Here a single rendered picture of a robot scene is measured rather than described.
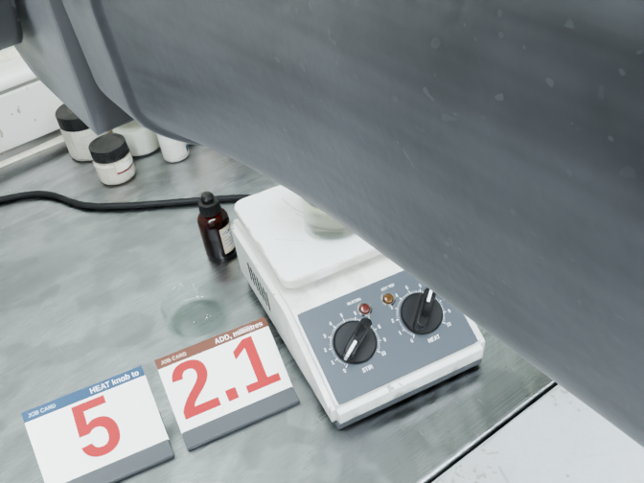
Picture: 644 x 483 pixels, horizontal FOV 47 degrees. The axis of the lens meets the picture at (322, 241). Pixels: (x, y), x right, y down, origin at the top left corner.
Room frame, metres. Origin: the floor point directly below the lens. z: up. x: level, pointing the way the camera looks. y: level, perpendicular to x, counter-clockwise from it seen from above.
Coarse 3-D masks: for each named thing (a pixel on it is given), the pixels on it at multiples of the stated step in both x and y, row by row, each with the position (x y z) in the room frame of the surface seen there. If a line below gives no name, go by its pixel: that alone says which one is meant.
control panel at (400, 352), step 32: (384, 288) 0.40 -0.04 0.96; (416, 288) 0.40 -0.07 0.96; (320, 320) 0.38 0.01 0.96; (352, 320) 0.38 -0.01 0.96; (384, 320) 0.38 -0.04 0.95; (448, 320) 0.38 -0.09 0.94; (320, 352) 0.36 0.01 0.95; (384, 352) 0.36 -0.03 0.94; (416, 352) 0.36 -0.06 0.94; (448, 352) 0.36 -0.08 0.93; (352, 384) 0.34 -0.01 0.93; (384, 384) 0.34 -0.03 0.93
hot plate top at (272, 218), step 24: (264, 192) 0.51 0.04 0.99; (288, 192) 0.51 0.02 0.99; (240, 216) 0.49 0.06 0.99; (264, 216) 0.48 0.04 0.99; (288, 216) 0.48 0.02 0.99; (264, 240) 0.45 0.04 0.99; (288, 240) 0.45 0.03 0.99; (312, 240) 0.44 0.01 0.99; (360, 240) 0.43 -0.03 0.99; (288, 264) 0.42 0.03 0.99; (312, 264) 0.41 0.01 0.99; (336, 264) 0.41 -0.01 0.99
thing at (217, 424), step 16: (288, 384) 0.37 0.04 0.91; (240, 400) 0.36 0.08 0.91; (256, 400) 0.36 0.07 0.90; (272, 400) 0.36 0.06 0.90; (288, 400) 0.36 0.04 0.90; (176, 416) 0.35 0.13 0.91; (208, 416) 0.35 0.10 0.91; (224, 416) 0.35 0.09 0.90; (240, 416) 0.35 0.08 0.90; (256, 416) 0.35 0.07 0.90; (192, 432) 0.34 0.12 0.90; (208, 432) 0.34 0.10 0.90; (224, 432) 0.34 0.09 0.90; (192, 448) 0.33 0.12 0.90
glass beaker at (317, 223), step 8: (304, 200) 0.44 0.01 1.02; (304, 208) 0.45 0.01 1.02; (312, 208) 0.44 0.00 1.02; (304, 216) 0.45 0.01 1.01; (312, 216) 0.44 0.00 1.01; (320, 216) 0.43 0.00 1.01; (328, 216) 0.43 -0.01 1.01; (304, 224) 0.45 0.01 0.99; (312, 224) 0.44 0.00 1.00; (320, 224) 0.44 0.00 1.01; (328, 224) 0.43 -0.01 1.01; (336, 224) 0.43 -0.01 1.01; (312, 232) 0.44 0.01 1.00; (320, 232) 0.44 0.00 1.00; (328, 232) 0.43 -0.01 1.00; (336, 232) 0.43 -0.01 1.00; (344, 232) 0.43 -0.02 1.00; (352, 232) 0.44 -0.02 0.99; (328, 240) 0.43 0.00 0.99; (336, 240) 0.43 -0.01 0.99
